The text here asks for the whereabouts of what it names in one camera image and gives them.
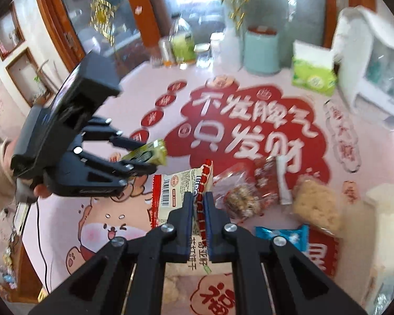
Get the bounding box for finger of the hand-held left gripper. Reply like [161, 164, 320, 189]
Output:
[44, 148, 156, 197]
[80, 117, 145, 150]

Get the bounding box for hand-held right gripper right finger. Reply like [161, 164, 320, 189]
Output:
[204, 192, 368, 315]

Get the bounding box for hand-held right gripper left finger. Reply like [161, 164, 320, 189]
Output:
[28, 192, 195, 315]

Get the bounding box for red and white cracker packet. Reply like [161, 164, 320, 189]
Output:
[149, 159, 217, 274]

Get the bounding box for green snack packet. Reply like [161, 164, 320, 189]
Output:
[121, 139, 168, 166]

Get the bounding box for dark red snack packet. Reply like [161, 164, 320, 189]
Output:
[254, 156, 293, 206]

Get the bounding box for beige crumbly snack packet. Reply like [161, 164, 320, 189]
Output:
[292, 175, 342, 233]

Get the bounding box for person's left hand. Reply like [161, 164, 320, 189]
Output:
[33, 184, 55, 199]

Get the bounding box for clear nut snack packet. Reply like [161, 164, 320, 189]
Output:
[212, 167, 266, 219]

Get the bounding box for blue snack packet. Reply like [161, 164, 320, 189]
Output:
[254, 225, 311, 253]

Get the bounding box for small clear glass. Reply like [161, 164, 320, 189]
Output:
[159, 38, 174, 64]

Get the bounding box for pink printed tablecloth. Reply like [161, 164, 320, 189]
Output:
[16, 62, 394, 315]

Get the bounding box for plastic bottle with green label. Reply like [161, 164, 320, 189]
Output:
[169, 13, 197, 64]

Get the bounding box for glass jar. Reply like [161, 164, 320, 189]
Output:
[194, 43, 211, 68]

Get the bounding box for white squeeze bottle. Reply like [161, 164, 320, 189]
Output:
[210, 33, 225, 63]

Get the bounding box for mint green canister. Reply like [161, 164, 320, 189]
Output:
[243, 26, 281, 75]

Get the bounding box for green tissue pack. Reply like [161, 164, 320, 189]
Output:
[292, 40, 337, 96]

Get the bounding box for white water dispenser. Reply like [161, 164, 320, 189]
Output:
[333, 7, 394, 130]

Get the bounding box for wooden wall cabinet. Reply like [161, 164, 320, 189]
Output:
[0, 3, 60, 106]

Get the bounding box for black cable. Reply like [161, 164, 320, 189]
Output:
[18, 200, 53, 294]

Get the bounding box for colourful charm string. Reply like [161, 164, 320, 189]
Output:
[0, 230, 20, 289]

